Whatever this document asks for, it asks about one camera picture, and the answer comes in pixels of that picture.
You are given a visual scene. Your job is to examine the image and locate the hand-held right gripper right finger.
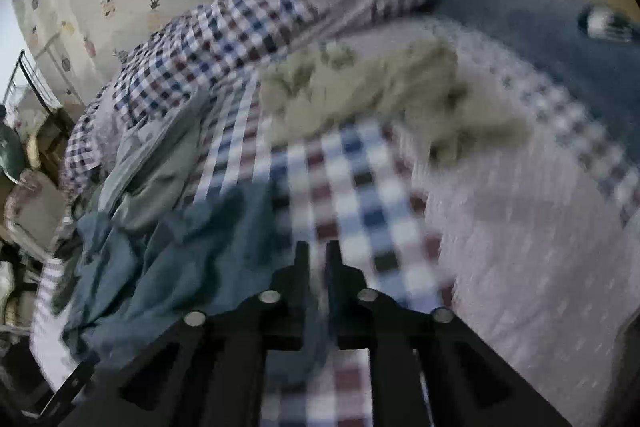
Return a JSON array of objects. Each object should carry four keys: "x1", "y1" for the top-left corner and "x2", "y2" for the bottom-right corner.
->
[{"x1": 326, "y1": 240, "x2": 572, "y2": 427}]

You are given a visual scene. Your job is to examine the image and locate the black clothes rack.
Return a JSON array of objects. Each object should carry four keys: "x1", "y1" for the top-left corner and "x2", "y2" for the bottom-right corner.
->
[{"x1": 2, "y1": 49, "x2": 76, "y2": 124}]

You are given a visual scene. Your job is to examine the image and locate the blue printed pillow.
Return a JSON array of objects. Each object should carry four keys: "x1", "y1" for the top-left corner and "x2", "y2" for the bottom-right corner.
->
[{"x1": 434, "y1": 0, "x2": 640, "y2": 120}]

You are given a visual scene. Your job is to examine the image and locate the pink patterned cloth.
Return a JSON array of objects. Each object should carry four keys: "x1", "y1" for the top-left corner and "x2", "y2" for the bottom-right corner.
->
[{"x1": 4, "y1": 169, "x2": 63, "y2": 218}]

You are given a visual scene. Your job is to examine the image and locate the beige garment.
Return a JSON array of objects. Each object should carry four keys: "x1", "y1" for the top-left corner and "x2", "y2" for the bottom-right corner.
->
[{"x1": 260, "y1": 34, "x2": 532, "y2": 168}]

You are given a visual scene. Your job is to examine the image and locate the grey suitcase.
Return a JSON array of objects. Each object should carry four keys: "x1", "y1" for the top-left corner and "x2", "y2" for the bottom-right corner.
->
[{"x1": 2, "y1": 187, "x2": 67, "y2": 260}]

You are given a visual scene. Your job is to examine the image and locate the teal blue shirt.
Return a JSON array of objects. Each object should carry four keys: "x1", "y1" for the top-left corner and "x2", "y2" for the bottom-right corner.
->
[{"x1": 59, "y1": 181, "x2": 332, "y2": 385}]

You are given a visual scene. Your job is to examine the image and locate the light grey shorts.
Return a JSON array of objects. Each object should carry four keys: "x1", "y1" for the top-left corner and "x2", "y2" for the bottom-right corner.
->
[{"x1": 95, "y1": 87, "x2": 211, "y2": 212}]

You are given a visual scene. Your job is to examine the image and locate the wooden cabinet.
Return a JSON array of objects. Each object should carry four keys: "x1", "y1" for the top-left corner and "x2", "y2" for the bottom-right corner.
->
[{"x1": 36, "y1": 106, "x2": 77, "y2": 174}]

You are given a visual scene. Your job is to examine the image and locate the checked quilt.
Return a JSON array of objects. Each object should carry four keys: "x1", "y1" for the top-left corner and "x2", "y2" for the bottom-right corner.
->
[{"x1": 60, "y1": 0, "x2": 507, "y2": 204}]

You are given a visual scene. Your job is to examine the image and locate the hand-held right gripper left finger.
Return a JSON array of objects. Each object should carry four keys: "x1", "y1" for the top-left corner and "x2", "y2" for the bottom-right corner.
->
[{"x1": 60, "y1": 239, "x2": 313, "y2": 427}]

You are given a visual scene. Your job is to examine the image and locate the green plush toy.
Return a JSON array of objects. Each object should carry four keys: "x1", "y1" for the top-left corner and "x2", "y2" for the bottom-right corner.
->
[{"x1": 0, "y1": 107, "x2": 27, "y2": 181}]

